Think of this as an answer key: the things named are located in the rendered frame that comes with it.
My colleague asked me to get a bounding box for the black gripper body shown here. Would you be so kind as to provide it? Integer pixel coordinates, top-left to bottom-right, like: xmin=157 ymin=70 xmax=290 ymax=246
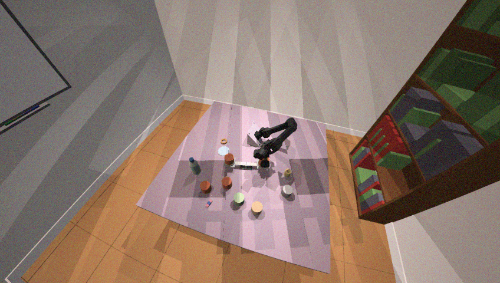
xmin=261 ymin=153 xmax=269 ymax=168

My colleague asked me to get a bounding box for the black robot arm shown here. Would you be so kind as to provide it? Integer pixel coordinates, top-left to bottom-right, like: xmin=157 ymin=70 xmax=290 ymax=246
xmin=254 ymin=117 xmax=298 ymax=160

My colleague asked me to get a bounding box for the orange cylinder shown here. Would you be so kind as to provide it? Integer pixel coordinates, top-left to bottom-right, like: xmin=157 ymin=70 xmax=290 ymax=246
xmin=200 ymin=181 xmax=212 ymax=194
xmin=222 ymin=176 xmax=232 ymax=190
xmin=224 ymin=153 xmax=234 ymax=165

